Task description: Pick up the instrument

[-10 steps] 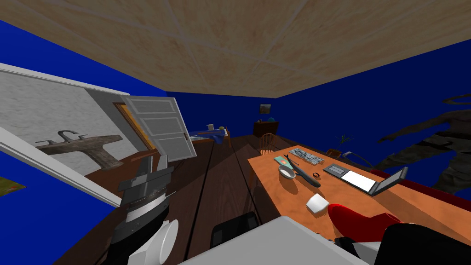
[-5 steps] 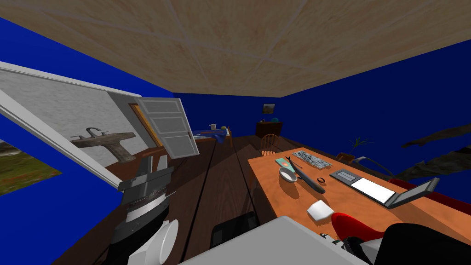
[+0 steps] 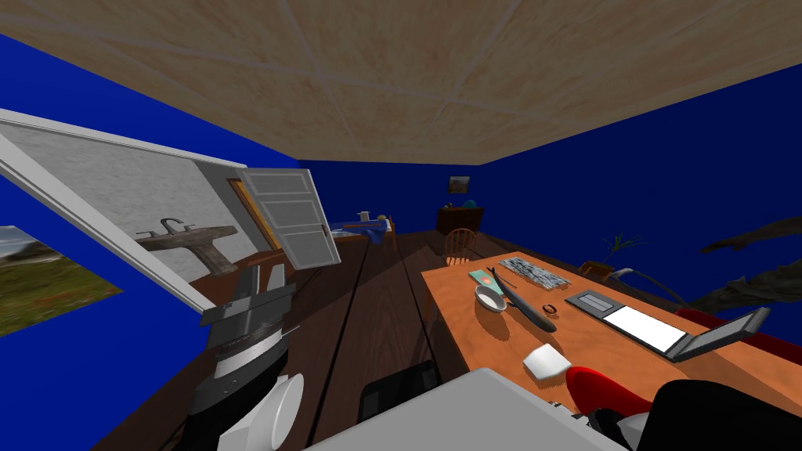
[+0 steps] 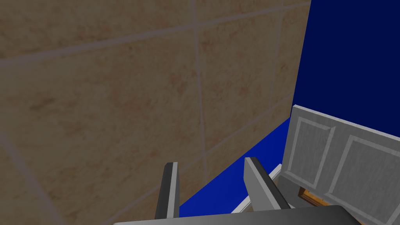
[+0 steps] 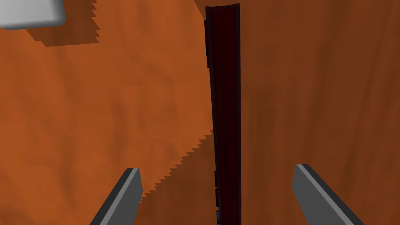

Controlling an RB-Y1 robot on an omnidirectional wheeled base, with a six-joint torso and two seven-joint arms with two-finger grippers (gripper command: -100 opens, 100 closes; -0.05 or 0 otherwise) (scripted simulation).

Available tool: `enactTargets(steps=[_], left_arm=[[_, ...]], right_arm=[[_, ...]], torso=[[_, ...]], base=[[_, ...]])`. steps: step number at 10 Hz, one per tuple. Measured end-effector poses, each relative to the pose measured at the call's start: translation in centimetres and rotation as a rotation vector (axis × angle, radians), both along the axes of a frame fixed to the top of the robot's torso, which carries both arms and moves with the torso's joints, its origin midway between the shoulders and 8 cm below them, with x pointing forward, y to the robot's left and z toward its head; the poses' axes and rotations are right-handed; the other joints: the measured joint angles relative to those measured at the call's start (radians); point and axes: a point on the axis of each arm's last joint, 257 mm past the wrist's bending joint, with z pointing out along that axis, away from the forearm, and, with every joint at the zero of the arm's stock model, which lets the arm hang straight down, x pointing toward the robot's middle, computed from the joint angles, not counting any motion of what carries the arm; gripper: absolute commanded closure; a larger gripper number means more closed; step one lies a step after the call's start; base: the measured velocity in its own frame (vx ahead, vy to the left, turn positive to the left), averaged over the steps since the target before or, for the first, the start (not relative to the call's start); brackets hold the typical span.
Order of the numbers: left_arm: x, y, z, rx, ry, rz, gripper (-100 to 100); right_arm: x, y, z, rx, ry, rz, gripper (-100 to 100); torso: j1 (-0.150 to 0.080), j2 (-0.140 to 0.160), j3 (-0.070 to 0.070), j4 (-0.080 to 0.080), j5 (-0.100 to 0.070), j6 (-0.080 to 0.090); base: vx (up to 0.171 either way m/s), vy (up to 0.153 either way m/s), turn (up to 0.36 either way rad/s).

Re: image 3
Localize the white box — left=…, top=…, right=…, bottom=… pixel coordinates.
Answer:
left=522, top=343, right=573, bottom=381

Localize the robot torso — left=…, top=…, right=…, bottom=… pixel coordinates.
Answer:
left=303, top=368, right=630, bottom=451

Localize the white bowl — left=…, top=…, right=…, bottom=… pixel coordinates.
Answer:
left=474, top=284, right=508, bottom=313

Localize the black baseball bat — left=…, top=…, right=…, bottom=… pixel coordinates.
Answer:
left=487, top=265, right=558, bottom=334

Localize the potted green plant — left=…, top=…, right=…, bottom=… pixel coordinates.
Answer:
left=577, top=233, right=646, bottom=281

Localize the white panelled door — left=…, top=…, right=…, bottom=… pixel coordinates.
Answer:
left=237, top=167, right=342, bottom=272

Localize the grey open laptop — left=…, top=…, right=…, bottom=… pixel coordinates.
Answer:
left=565, top=289, right=771, bottom=364

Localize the wooden round-back chair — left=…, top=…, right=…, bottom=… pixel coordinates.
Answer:
left=443, top=228, right=480, bottom=267

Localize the bed with blue cover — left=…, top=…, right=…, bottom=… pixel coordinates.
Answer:
left=330, top=211, right=398, bottom=251

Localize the large landscape wall picture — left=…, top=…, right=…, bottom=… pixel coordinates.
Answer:
left=0, top=225, right=124, bottom=338

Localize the red chair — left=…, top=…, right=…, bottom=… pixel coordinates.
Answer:
left=566, top=366, right=652, bottom=417

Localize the black chair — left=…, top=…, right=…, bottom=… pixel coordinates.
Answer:
left=356, top=359, right=441, bottom=424

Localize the grey textured slab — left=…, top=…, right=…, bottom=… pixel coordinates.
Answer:
left=499, top=257, right=571, bottom=291

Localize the teal book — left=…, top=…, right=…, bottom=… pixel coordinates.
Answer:
left=468, top=269, right=505, bottom=297

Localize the grey curved lamp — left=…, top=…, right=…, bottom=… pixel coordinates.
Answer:
left=610, top=268, right=690, bottom=308

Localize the dark wooden dresser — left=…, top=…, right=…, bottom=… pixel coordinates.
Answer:
left=435, top=200, right=486, bottom=236

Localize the orange wooden table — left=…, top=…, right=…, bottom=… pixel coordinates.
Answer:
left=421, top=250, right=802, bottom=420

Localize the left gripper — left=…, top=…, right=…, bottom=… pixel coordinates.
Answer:
left=200, top=262, right=297, bottom=350

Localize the grey pedestal sink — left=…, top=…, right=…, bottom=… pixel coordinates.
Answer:
left=135, top=217, right=240, bottom=277

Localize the dark brown branch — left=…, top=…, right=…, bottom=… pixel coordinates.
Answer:
left=688, top=217, right=802, bottom=314

